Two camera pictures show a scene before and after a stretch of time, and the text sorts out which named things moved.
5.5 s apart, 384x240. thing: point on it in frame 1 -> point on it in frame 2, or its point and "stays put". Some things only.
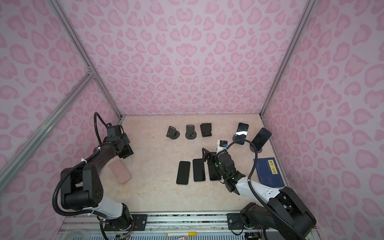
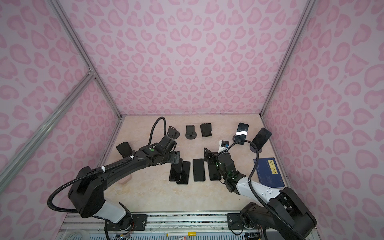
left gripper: [124, 138] -> [174, 159]
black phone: [198, 169] stays put
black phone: [241, 133] stays put
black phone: [261, 138] stays put
